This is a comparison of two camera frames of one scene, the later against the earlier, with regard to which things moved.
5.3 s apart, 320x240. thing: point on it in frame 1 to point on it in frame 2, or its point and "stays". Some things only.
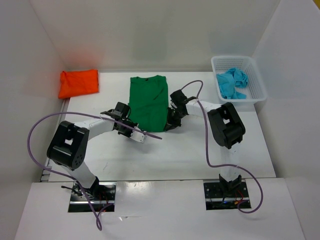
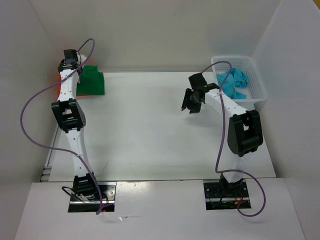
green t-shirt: (148, 102) to (91, 81)
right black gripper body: (174, 117) to (194, 99)
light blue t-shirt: (227, 81) stays
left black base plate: (100, 198) stays
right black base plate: (216, 198) stays
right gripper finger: (169, 127) to (187, 99)
